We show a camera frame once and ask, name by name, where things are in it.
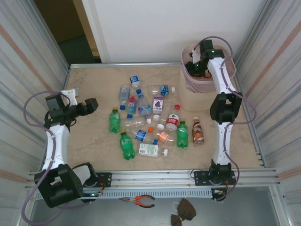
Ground green soda bottle yellow cap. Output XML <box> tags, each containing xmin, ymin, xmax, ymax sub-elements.
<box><xmin>176</xmin><ymin>118</ymin><xmax>190</xmax><ymax>148</ymax></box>
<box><xmin>119</xmin><ymin>129</ymin><xmax>136</xmax><ymax>161</ymax></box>
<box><xmin>109</xmin><ymin>107</ymin><xmax>121</xmax><ymax>134</ymax></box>

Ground clear bottle pale-blue label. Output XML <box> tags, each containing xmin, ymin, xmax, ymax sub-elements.
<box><xmin>119</xmin><ymin>84</ymin><xmax>131</xmax><ymax>111</ymax></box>

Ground Fiji water bottle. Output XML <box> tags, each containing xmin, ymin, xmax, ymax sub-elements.
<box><xmin>126</xmin><ymin>95</ymin><xmax>138</xmax><ymax>119</ymax></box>

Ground clear bottle blue label white cap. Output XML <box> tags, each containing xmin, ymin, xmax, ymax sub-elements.
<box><xmin>148</xmin><ymin>84</ymin><xmax>176</xmax><ymax>97</ymax></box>

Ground wide clear bottle white cap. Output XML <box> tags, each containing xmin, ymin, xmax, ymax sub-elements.
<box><xmin>119</xmin><ymin>117</ymin><xmax>152</xmax><ymax>130</ymax></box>

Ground small clear bottle dark-blue label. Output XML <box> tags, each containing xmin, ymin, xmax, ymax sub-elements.
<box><xmin>129</xmin><ymin>71</ymin><xmax>143</xmax><ymax>94</ymax></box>

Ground clear bottle rainbow label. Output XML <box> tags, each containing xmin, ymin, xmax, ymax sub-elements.
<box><xmin>137</xmin><ymin>92</ymin><xmax>152</xmax><ymax>119</ymax></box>

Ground unlabelled clear bottle white cap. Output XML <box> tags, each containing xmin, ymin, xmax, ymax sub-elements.
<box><xmin>157</xmin><ymin>103</ymin><xmax>174</xmax><ymax>130</ymax></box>

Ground purple grape label bottle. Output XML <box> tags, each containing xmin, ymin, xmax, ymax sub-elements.
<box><xmin>152</xmin><ymin>96</ymin><xmax>164</xmax><ymax>121</ymax></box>

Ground Pepsi label clear bottle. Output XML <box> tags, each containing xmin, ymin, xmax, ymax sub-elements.
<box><xmin>128</xmin><ymin>129</ymin><xmax>158</xmax><ymax>145</ymax></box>

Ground red label water bottle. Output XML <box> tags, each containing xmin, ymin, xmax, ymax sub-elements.
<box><xmin>165</xmin><ymin>104</ymin><xmax>182</xmax><ymax>132</ymax></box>

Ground brown coffee drink bottle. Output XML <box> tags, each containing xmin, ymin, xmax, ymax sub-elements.
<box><xmin>192</xmin><ymin>116</ymin><xmax>205</xmax><ymax>145</ymax></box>

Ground green white label bottle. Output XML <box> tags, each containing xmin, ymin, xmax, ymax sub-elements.
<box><xmin>137</xmin><ymin>143</ymin><xmax>169</xmax><ymax>158</ymax></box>

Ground orange label clear bottle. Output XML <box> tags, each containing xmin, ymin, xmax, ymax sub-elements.
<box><xmin>147</xmin><ymin>127</ymin><xmax>176</xmax><ymax>146</ymax></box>

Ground beige plastic bin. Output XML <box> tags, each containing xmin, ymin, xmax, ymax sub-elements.
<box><xmin>179</xmin><ymin>44</ymin><xmax>237</xmax><ymax>112</ymax></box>

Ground pink plastic bin liner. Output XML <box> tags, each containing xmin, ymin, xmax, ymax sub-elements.
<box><xmin>181</xmin><ymin>44</ymin><xmax>237</xmax><ymax>94</ymax></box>

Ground small circuit board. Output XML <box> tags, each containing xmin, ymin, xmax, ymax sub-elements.
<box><xmin>81</xmin><ymin>192</ymin><xmax>104</xmax><ymax>199</ymax></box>
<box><xmin>211</xmin><ymin>188</ymin><xmax>228</xmax><ymax>202</ymax></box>

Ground brown wooden door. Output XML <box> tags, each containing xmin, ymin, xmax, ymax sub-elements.
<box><xmin>34</xmin><ymin>0</ymin><xmax>86</xmax><ymax>43</ymax></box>

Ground grey metal shelf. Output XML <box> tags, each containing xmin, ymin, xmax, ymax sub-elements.
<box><xmin>28</xmin><ymin>188</ymin><xmax>286</xmax><ymax>226</ymax></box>

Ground large brown fabric pouch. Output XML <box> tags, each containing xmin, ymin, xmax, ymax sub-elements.
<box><xmin>176</xmin><ymin>198</ymin><xmax>197</xmax><ymax>222</ymax></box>

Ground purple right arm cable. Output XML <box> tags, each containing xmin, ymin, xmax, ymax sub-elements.
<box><xmin>194</xmin><ymin>35</ymin><xmax>258</xmax><ymax>202</ymax></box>

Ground white door frame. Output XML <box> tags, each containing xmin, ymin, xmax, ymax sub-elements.
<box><xmin>81</xmin><ymin>0</ymin><xmax>111</xmax><ymax>64</ymax></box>

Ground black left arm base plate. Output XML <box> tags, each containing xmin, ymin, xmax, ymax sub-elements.
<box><xmin>70</xmin><ymin>172</ymin><xmax>112</xmax><ymax>188</ymax></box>

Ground wide aluminium base rail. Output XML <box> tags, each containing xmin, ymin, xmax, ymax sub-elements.
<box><xmin>24</xmin><ymin>167</ymin><xmax>282</xmax><ymax>190</ymax></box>

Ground orange handled pliers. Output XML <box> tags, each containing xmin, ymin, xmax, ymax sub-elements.
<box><xmin>119</xmin><ymin>194</ymin><xmax>156</xmax><ymax>208</ymax></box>

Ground grey slotted cable duct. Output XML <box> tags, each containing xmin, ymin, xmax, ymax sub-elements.
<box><xmin>32</xmin><ymin>188</ymin><xmax>214</xmax><ymax>200</ymax></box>

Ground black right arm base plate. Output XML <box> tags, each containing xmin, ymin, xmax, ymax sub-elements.
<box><xmin>193</xmin><ymin>169</ymin><xmax>237</xmax><ymax>187</ymax></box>

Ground white string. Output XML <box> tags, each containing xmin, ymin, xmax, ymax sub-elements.
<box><xmin>172</xmin><ymin>183</ymin><xmax>191</xmax><ymax>211</ymax></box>

